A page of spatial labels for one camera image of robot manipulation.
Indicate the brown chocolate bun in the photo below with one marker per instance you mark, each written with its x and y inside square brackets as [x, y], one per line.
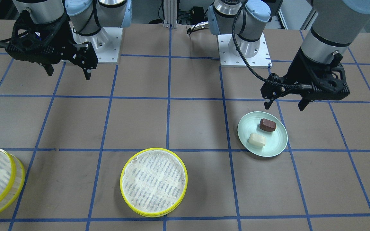
[267, 125]

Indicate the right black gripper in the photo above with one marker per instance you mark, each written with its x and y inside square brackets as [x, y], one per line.
[63, 35]

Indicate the white steamed bun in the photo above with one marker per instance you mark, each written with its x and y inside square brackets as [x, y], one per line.
[256, 139]

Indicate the light green plate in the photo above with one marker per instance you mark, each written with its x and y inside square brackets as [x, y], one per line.
[276, 141]

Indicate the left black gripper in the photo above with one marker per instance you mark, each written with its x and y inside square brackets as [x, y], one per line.
[295, 71]

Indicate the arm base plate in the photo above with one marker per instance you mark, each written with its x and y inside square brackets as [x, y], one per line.
[106, 43]
[256, 53]

